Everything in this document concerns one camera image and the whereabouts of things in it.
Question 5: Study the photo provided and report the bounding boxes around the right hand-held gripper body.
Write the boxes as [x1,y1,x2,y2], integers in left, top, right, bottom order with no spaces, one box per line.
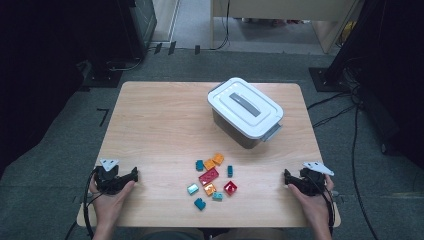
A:
[297,161,335,197]

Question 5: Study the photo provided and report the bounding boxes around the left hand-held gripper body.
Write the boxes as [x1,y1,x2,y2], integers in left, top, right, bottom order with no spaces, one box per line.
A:
[94,158,131,196]

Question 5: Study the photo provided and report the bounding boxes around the square red building block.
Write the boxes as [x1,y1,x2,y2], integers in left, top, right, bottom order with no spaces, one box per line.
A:
[223,180,238,197]

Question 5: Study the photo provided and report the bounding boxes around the transparent brown storage box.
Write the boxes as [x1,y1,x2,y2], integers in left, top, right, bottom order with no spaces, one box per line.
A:
[208,81,283,150]

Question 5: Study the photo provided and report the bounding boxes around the long red building block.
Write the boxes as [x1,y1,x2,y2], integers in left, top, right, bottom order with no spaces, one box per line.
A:
[198,167,220,187]

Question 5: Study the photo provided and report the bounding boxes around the white box lid grey handle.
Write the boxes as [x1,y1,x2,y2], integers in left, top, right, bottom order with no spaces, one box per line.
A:
[207,77,285,140]

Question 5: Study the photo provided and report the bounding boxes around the person's left hand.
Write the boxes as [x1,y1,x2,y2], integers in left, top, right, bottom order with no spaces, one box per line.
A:
[88,181,136,226]

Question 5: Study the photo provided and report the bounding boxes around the person's right hand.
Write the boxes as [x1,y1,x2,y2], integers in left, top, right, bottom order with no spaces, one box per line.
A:
[287,175,335,228]

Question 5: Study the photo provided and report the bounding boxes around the black stand base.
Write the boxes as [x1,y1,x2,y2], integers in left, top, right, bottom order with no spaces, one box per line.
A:
[83,59,124,89]

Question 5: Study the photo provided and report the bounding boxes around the black curtain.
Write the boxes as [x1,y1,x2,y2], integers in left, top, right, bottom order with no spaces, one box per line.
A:
[0,0,136,174]
[333,0,424,168]

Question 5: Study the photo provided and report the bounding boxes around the dark cabinet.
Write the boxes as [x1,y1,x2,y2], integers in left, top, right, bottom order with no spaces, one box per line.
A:
[128,0,158,59]

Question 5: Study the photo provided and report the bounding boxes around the yellow object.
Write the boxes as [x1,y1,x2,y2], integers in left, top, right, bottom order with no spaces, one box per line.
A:
[341,21,356,44]

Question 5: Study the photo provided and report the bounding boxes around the light wooden desk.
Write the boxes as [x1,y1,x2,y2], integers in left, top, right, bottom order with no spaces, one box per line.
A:
[209,0,363,54]

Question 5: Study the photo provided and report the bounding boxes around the right hand-held gripper black cable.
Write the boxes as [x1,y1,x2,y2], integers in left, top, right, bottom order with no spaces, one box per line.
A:
[311,174,336,236]

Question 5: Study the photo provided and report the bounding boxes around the hand-held gripper black cable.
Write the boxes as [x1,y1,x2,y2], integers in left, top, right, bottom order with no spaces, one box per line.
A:
[82,166,101,240]
[311,174,336,236]

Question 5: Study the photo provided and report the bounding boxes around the left hand-held gripper black cable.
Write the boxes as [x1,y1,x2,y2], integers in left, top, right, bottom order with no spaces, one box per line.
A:
[82,166,101,240]

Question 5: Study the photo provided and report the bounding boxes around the long black floor cable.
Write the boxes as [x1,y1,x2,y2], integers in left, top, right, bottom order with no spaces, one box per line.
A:
[351,106,379,240]

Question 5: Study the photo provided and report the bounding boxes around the black stand base plate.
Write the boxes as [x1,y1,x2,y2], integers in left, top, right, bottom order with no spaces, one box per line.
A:
[308,67,351,93]

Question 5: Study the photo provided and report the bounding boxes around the grey floor cable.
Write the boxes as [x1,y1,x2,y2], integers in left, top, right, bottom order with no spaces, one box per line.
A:
[108,57,144,72]

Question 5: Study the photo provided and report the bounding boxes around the hanging black cable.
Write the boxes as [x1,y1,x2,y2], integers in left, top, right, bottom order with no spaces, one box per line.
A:
[213,0,232,52]

